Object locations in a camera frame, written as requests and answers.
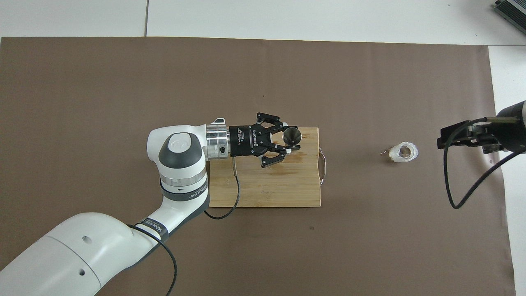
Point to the wooden cutting board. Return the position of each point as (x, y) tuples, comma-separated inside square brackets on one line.
[(279, 185)]

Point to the grey ribbed device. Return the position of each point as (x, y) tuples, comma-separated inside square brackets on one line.
[(513, 10)]

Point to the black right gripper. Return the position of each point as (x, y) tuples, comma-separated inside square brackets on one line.
[(511, 131)]

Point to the clear glass cup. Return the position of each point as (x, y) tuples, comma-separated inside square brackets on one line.
[(404, 152)]

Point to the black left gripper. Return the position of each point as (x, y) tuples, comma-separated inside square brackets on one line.
[(246, 142)]

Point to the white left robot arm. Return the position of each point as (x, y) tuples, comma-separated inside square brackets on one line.
[(181, 152)]

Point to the steel double jigger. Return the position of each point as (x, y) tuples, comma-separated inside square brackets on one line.
[(292, 135)]

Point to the brown paper table mat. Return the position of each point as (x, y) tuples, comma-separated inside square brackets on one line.
[(164, 82)]

